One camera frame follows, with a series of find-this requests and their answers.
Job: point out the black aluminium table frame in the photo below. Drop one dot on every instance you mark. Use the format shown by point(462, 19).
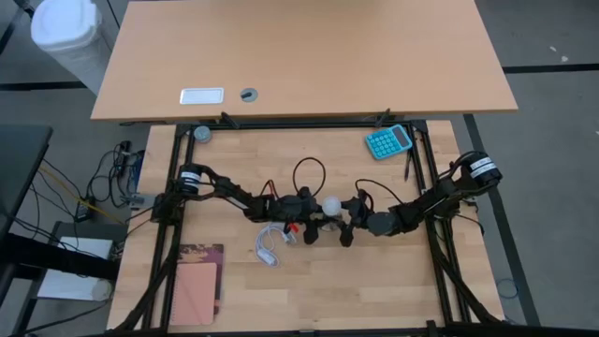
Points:
point(299, 125)

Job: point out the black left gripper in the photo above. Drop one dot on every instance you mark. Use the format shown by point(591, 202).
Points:
point(292, 208)

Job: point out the black pen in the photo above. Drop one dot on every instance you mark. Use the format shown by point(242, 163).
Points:
point(408, 166)

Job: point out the pink spiral notebook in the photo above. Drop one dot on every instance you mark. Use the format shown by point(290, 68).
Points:
point(194, 295)

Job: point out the teal calculator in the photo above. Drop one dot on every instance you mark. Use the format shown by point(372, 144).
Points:
point(387, 142)

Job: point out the white lightbulb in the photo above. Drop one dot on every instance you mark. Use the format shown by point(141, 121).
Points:
point(331, 206)

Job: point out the white box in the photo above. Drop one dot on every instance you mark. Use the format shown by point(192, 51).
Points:
point(70, 285)

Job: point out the round grey metal disc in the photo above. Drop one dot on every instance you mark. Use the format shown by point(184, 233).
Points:
point(202, 134)

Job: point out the black floor beam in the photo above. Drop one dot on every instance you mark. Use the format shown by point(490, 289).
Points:
point(56, 257)

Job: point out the light wooden desk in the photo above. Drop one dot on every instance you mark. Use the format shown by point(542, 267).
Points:
point(304, 56)

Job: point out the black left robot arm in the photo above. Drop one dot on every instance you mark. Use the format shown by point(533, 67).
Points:
point(234, 192)

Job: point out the black power adapter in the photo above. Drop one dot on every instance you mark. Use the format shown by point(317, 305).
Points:
point(83, 210)

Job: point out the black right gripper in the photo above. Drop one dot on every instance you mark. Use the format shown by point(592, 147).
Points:
point(381, 224)

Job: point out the grey metal bracket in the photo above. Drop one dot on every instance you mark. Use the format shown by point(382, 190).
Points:
point(140, 201)

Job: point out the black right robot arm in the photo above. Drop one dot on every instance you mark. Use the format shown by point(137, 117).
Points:
point(435, 201)

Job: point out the white trash bin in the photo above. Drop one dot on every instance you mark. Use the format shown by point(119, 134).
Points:
point(65, 28)

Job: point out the black desk clamp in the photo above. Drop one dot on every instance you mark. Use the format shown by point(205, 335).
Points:
point(383, 118)
point(229, 120)

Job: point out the dark patterned book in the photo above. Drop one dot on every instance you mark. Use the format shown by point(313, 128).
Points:
point(201, 253)

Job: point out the black side table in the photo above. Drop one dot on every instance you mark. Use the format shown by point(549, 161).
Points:
point(23, 154)

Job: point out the silver rectangular desk plate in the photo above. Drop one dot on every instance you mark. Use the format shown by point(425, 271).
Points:
point(201, 96)

